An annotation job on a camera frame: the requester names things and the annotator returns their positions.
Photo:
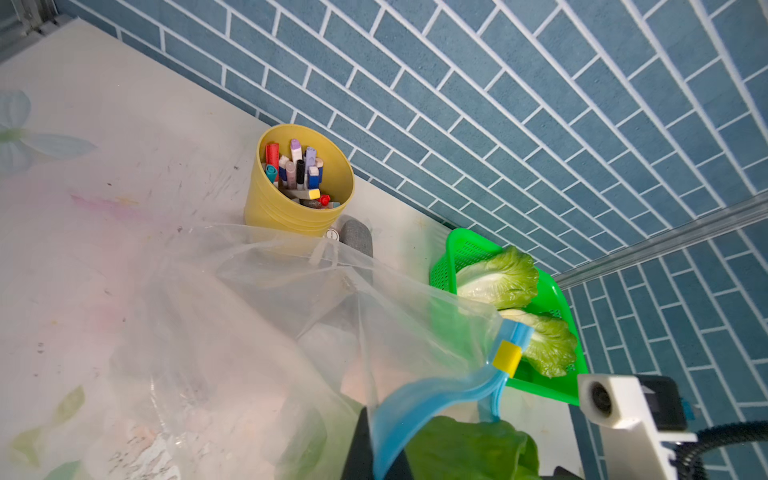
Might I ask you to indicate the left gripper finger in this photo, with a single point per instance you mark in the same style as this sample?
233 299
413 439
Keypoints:
359 462

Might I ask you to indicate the chinese cabbage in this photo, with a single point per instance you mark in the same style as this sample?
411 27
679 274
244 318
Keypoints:
507 281
448 449
552 348

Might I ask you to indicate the clear zipper bag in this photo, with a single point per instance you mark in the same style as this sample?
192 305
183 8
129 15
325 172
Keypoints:
254 351

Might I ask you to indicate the grey fabric case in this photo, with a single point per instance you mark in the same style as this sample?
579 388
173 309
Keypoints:
356 235

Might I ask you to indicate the green plastic basket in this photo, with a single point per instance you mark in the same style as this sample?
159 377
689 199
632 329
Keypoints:
464 248

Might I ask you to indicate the blue marker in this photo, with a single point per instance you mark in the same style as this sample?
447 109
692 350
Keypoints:
313 177

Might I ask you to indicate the yellow pen cup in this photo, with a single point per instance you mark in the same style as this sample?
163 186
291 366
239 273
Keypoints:
280 199

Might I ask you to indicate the purple marker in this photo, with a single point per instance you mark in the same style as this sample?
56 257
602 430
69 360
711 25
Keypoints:
296 150

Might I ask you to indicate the red marker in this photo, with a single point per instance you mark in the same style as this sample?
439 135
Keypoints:
272 154

